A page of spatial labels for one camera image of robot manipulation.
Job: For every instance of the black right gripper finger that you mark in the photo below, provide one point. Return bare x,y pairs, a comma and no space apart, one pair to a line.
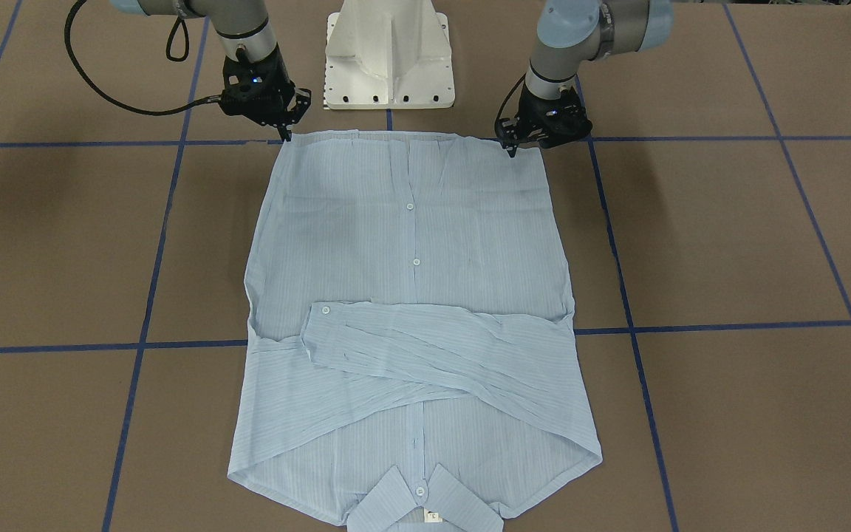
286,131

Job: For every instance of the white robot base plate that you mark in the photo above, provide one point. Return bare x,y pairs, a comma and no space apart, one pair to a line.
388,55

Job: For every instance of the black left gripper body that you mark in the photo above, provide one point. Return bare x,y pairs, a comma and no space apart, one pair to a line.
530,108

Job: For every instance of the light blue button-up shirt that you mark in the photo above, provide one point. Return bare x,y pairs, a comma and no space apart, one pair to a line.
411,358

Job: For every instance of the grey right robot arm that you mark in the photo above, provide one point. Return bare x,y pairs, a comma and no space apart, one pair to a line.
236,23

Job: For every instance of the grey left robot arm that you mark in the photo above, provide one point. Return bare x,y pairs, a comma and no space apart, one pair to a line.
571,33

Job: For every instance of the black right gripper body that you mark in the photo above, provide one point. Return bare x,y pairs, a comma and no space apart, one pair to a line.
278,83

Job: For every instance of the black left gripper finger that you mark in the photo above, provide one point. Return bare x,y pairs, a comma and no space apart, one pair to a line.
511,148

